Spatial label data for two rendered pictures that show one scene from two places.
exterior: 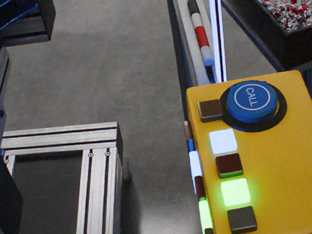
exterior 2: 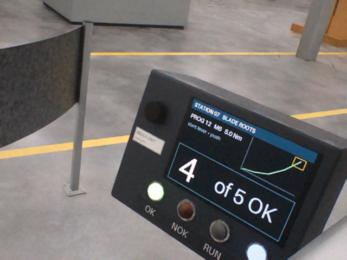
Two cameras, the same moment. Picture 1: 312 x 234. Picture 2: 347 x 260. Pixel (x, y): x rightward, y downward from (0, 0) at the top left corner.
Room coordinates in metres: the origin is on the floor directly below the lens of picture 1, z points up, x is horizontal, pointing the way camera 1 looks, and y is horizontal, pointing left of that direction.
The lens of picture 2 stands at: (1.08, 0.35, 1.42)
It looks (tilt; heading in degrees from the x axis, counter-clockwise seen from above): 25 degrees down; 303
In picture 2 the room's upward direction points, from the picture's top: 11 degrees clockwise
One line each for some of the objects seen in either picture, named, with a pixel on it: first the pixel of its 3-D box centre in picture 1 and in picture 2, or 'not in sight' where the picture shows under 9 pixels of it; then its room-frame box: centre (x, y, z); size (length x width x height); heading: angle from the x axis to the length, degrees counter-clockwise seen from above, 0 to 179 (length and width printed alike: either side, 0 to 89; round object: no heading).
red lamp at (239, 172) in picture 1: (229, 165); not in sight; (0.27, -0.05, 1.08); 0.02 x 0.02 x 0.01; 89
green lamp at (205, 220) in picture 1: (205, 223); not in sight; (0.25, -0.02, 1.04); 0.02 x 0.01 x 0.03; 179
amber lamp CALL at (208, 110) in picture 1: (210, 110); not in sight; (0.33, -0.04, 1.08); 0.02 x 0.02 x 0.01; 89
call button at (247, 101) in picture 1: (252, 102); not in sight; (0.33, -0.08, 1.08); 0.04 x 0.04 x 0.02
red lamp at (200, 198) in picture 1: (200, 197); not in sight; (0.27, -0.02, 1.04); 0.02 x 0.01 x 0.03; 179
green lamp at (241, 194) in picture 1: (235, 191); not in sight; (0.25, -0.04, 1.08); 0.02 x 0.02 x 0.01; 89
